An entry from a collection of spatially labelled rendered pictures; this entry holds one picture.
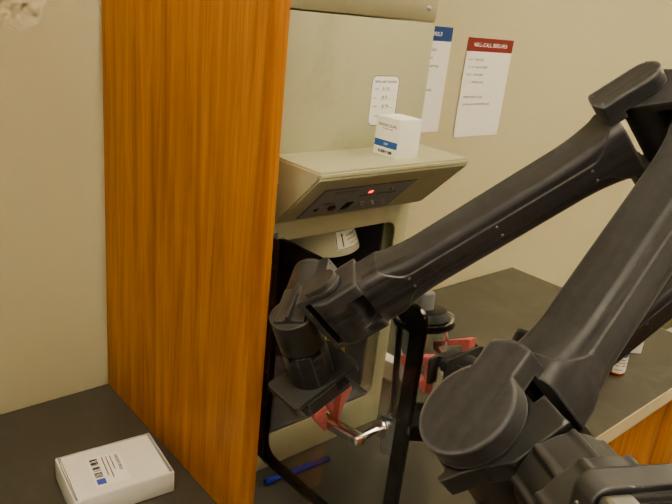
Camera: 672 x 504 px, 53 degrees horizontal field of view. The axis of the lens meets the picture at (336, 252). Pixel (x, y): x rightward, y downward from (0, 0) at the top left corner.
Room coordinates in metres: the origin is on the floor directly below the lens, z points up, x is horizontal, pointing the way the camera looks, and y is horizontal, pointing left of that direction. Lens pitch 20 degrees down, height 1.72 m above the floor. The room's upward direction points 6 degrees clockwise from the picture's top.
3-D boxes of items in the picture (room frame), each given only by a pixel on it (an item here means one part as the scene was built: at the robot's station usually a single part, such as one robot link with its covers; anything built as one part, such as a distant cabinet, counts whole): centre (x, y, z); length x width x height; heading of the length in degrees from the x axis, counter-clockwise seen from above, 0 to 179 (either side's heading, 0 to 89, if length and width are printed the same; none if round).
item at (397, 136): (1.05, -0.08, 1.54); 0.05 x 0.05 x 0.06; 44
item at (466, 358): (1.00, -0.25, 1.16); 0.10 x 0.07 x 0.07; 135
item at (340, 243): (1.15, 0.05, 1.34); 0.18 x 0.18 x 0.05
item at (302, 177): (1.03, -0.05, 1.46); 0.32 x 0.12 x 0.10; 133
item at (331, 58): (1.16, 0.08, 1.33); 0.32 x 0.25 x 0.77; 133
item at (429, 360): (1.03, -0.18, 1.16); 0.09 x 0.07 x 0.07; 46
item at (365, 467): (0.84, -0.01, 1.19); 0.30 x 0.01 x 0.40; 44
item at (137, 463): (0.90, 0.32, 0.96); 0.16 x 0.12 x 0.04; 127
